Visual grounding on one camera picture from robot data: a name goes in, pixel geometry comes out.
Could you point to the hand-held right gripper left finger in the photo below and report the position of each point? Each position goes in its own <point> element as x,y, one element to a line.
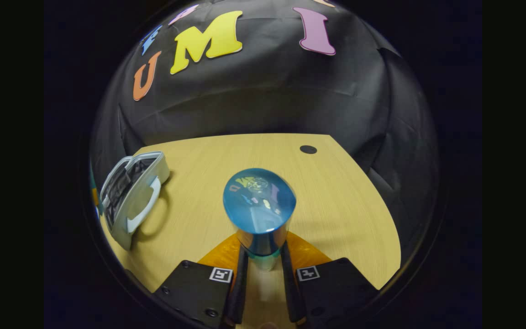
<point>240,292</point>

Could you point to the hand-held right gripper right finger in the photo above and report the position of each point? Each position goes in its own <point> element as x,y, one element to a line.
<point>290,292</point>

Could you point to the blue cylindrical bottle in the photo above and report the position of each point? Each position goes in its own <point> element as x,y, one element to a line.
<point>258,205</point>

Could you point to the light blue small suitcase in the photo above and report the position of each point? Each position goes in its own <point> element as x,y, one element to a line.
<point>146,192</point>

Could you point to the black backdrop cloth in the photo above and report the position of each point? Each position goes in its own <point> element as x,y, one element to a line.
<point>267,91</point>

